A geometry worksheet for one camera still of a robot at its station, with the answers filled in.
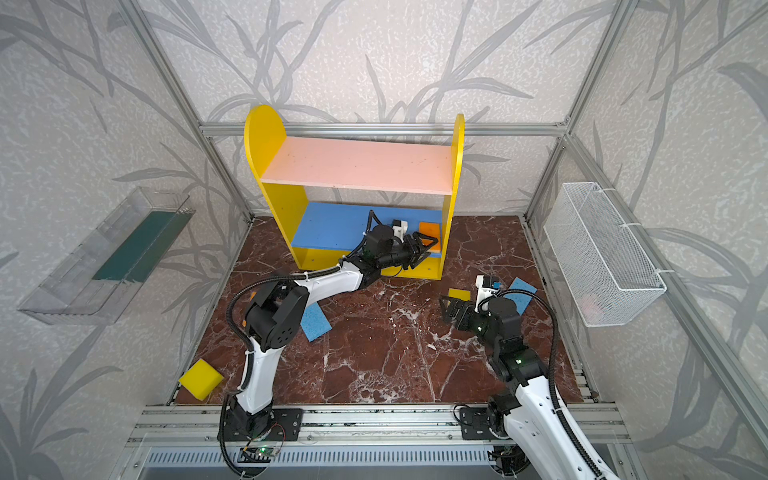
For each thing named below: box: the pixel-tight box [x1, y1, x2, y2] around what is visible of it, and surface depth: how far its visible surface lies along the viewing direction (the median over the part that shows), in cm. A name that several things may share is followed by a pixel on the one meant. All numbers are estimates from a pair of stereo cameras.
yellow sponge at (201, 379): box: [178, 358, 224, 401], surface depth 81 cm
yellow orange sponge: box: [419, 222, 441, 252], surface depth 98 cm
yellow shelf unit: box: [245, 106, 465, 280], surface depth 80 cm
